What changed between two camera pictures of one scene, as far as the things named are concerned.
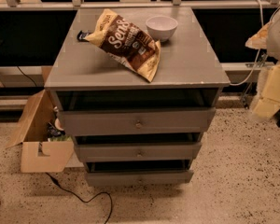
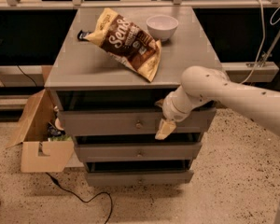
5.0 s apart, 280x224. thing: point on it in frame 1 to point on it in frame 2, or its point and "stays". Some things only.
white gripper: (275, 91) to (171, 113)
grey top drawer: (135, 121) stays
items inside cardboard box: (55, 130) stays
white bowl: (162, 28) stays
